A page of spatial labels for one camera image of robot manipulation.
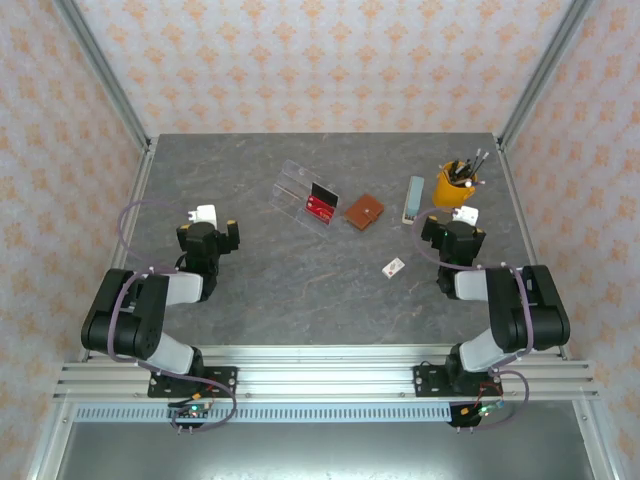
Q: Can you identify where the small white card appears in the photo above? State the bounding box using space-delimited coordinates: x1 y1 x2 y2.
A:
380 256 407 279

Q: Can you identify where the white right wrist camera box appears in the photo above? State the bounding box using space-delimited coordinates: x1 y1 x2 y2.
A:
451 205 481 227

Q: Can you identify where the grey metal shelf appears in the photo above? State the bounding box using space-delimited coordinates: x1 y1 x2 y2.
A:
52 421 604 480

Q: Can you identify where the small controller circuit board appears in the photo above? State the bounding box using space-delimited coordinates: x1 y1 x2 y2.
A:
449 399 506 431
167 399 216 434

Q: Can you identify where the wide aluminium mounting rail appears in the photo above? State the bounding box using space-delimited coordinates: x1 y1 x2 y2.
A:
52 343 601 402

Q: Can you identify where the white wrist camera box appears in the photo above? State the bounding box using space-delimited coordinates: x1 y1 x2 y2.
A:
188 203 219 227
451 205 481 227

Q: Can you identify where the brown leather card holder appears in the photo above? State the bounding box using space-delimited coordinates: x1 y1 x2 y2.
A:
343 192 386 233

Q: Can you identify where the aluminium table side rail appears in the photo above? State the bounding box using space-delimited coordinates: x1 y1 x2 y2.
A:
77 137 160 364
494 137 572 362

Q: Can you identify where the yellow pen cup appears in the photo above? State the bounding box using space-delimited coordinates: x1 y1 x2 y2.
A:
431 159 479 214

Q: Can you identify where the aluminium frame post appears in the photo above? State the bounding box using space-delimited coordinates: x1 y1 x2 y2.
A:
53 0 152 151
497 0 597 151

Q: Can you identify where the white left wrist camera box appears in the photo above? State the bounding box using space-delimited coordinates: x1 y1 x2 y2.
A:
188 203 219 227

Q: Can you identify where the clear acrylic card stand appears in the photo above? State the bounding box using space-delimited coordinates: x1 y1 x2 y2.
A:
272 158 342 234

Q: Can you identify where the grey slotted cable duct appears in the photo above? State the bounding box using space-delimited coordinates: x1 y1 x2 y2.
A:
73 405 454 424

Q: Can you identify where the light blue rectangular case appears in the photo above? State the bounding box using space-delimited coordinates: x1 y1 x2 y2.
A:
401 175 427 227

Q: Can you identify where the black credit card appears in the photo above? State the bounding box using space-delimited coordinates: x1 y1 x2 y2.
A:
309 181 341 208

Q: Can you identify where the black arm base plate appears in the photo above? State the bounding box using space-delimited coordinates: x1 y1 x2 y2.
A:
147 365 239 399
412 364 501 399

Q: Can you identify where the printed red credit card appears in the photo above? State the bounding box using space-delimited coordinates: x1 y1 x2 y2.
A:
304 194 336 228

